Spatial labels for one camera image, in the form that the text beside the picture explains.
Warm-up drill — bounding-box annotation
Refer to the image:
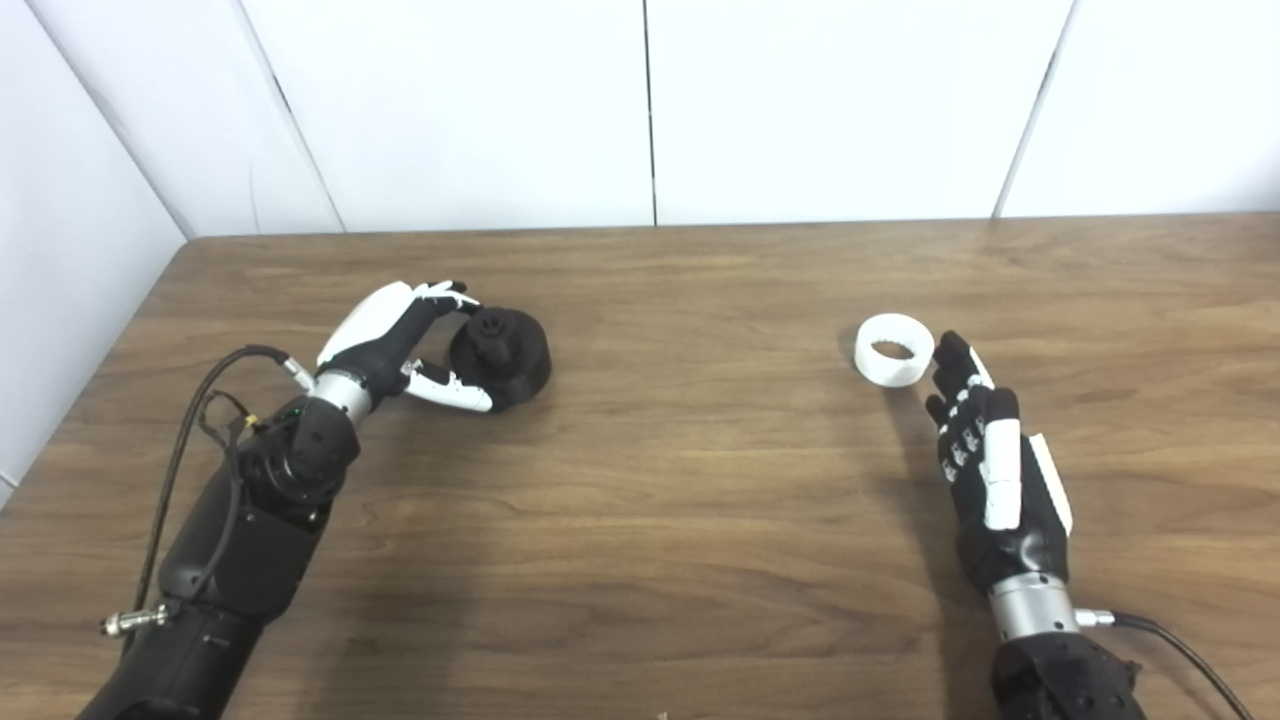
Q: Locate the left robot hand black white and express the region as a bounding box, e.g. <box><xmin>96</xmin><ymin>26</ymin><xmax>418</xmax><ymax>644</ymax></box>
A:
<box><xmin>314</xmin><ymin>279</ymin><xmax>495</xmax><ymax>415</ymax></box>

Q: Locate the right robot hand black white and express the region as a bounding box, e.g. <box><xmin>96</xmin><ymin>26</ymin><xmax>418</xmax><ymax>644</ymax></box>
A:
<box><xmin>924</xmin><ymin>330</ymin><xmax>1075</xmax><ymax>597</ymax></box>

